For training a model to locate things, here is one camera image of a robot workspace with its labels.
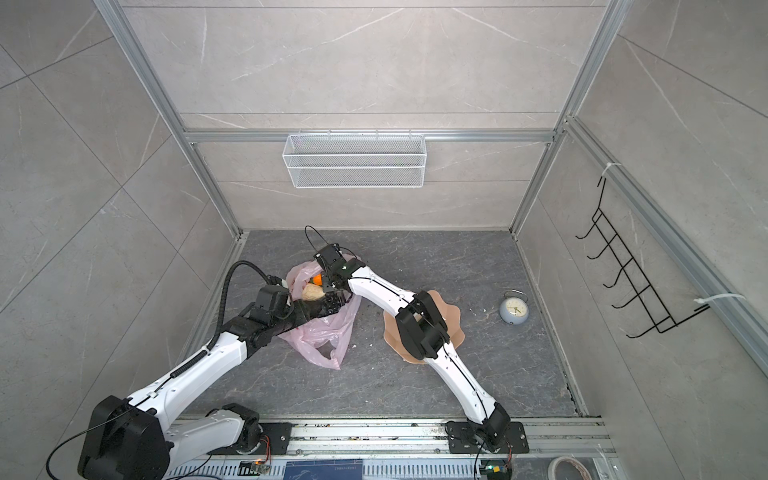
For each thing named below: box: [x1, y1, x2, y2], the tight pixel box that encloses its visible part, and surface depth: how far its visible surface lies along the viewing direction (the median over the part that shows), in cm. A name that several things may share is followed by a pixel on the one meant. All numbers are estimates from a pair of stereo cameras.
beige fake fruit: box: [302, 283, 326, 301], surface depth 97 cm
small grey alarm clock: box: [499, 289, 529, 325], surface depth 95 cm
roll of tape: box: [548, 456, 592, 480], surface depth 70 cm
